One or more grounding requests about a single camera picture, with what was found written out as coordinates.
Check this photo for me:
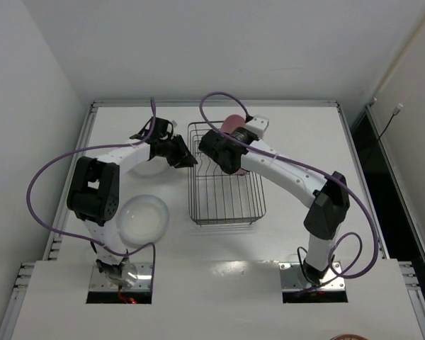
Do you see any pink plastic plate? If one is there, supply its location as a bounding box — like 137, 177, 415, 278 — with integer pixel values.
220, 115, 248, 176

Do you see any wire dish rack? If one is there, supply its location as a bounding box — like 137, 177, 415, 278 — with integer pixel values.
188, 122, 266, 226

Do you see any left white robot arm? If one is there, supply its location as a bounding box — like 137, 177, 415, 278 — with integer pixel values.
67, 118, 197, 286

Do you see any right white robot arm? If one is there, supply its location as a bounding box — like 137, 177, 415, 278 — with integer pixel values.
198, 115, 350, 285

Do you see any upper clear glass plate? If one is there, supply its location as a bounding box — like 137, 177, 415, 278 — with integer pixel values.
130, 157, 169, 178

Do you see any clear glass plate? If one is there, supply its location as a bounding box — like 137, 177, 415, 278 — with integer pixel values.
116, 195, 170, 247
130, 157, 169, 178

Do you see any lower clear glass plate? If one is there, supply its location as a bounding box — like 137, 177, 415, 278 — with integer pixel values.
116, 195, 170, 247

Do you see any brown round object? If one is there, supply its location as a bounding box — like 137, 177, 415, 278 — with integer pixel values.
330, 334, 368, 340

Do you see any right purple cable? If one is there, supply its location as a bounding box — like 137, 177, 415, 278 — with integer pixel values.
199, 92, 380, 293

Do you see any purple cable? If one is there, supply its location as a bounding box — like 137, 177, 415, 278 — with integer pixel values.
25, 97, 157, 293
199, 92, 380, 293

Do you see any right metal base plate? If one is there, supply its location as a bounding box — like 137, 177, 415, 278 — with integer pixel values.
279, 262, 346, 293

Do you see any metal base plate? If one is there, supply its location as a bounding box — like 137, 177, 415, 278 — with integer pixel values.
279, 262, 346, 293
89, 262, 152, 293

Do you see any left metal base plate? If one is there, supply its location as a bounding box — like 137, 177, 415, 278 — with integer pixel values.
89, 262, 152, 293

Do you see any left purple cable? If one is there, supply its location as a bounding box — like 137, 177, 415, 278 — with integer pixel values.
25, 97, 157, 293

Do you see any black usb cable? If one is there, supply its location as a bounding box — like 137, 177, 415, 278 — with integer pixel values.
366, 103, 404, 167

